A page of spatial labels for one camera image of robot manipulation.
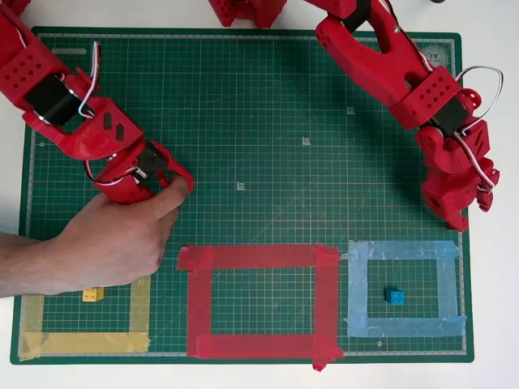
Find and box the white follower arm cable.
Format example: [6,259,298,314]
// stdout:
[417,48,505,194]

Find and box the bare right forearm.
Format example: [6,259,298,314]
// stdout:
[0,230,62,300]

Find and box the red tape square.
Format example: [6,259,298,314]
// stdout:
[176,242,345,372]

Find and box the green cutting mat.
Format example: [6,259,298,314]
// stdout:
[10,26,474,365]

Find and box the yellow tape square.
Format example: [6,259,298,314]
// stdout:
[19,275,152,361]

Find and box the red leader robot arm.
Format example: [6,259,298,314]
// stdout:
[0,0,195,206]

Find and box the bare right hand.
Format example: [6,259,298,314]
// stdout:
[42,177,191,296]

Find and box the white leader arm cable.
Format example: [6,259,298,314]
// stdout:
[78,40,102,119]

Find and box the blue lego brick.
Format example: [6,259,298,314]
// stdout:
[384,286,405,306]

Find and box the blue tape square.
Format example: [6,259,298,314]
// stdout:
[340,239,468,338]

